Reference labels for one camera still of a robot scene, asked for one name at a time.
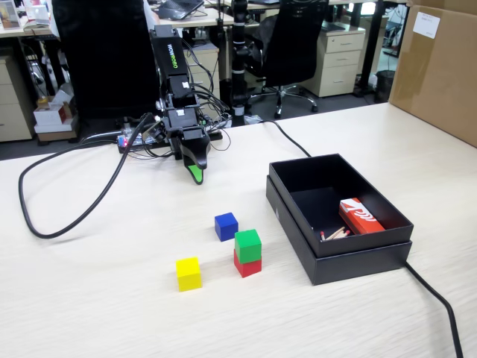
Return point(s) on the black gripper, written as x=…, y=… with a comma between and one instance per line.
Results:
x=182, y=119

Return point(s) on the green cube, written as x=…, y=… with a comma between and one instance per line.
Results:
x=247, y=246

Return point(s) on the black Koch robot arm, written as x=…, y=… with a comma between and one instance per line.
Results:
x=169, y=52

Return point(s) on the blue cube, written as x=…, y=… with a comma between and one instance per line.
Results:
x=225, y=227

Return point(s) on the yellow cube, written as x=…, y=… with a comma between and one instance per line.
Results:
x=189, y=276

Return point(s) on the red cube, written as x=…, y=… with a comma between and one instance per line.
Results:
x=247, y=268

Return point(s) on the controller circuit board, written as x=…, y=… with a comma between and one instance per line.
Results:
x=124, y=141

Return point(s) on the beige drawer cabinet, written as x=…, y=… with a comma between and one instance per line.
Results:
x=210, y=56

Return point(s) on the thick black pole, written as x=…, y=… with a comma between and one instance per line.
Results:
x=238, y=56

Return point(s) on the large black office chair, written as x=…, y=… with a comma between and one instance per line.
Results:
x=104, y=56

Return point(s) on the red-tipped wooden match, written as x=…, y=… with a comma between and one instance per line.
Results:
x=345, y=233
x=341, y=234
x=321, y=234
x=335, y=233

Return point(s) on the beige desk with laptop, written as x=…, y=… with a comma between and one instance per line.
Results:
x=208, y=18

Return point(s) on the black mesh office chair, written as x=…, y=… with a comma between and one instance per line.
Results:
x=290, y=48

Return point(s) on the white cartons stack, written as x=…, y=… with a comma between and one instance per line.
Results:
x=52, y=115

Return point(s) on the black laptop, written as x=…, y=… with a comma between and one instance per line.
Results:
x=179, y=7

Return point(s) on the orange matchbox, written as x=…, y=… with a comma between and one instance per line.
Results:
x=359, y=218

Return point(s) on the white drawer cabinet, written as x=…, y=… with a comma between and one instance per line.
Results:
x=339, y=56

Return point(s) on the black box tray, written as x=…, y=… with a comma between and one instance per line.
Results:
x=365, y=242

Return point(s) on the black open box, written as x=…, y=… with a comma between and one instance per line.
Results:
x=357, y=266

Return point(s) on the beige cabinet with drawers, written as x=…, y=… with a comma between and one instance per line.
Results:
x=13, y=104

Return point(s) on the black trash bin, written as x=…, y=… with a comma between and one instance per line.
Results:
x=384, y=87

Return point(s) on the desk with black leg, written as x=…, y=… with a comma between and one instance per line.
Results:
x=372, y=44

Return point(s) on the small white box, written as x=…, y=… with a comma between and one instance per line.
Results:
x=37, y=14

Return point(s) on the beige office desk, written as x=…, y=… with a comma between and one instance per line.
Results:
x=22, y=31

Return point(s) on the large cardboard box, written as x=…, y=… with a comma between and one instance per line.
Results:
x=436, y=74

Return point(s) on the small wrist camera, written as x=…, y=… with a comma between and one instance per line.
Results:
x=158, y=130

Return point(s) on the thin black post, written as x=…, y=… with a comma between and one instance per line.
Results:
x=220, y=44

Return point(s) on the small picture frame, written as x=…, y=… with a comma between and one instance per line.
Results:
x=9, y=13

